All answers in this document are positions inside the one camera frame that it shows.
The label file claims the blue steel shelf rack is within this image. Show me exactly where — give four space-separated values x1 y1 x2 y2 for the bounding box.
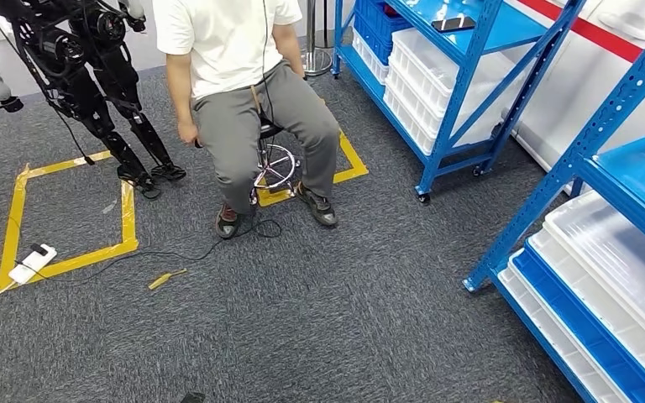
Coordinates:
462 4 645 403
330 0 589 207

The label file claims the chrome swivel stool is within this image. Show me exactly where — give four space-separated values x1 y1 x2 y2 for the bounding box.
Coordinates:
249 118 302 208

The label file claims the white plastic bin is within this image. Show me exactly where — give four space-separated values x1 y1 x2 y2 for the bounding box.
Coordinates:
382 71 505 157
386 28 531 123
527 190 645 400
496 265 633 403
351 26 391 86

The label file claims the person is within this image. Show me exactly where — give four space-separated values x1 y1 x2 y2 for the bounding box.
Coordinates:
152 0 342 241

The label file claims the yellow tape scrap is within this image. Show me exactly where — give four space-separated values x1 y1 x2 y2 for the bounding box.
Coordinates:
147 268 189 292

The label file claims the black smartphone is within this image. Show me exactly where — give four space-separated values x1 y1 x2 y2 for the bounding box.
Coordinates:
430 14 477 34

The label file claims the standing humanoid robot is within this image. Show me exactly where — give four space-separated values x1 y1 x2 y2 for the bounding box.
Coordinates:
0 0 188 202

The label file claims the white power strip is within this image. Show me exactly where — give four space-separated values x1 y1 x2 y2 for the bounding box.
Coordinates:
7 243 59 286

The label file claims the yellow floor tape square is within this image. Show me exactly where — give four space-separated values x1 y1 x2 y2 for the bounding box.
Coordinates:
0 149 140 292

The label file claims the thin black floor cable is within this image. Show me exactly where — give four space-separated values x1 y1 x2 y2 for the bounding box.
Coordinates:
15 213 284 283

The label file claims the chrome stanchion post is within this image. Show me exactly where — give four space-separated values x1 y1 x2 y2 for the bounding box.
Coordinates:
299 0 336 78

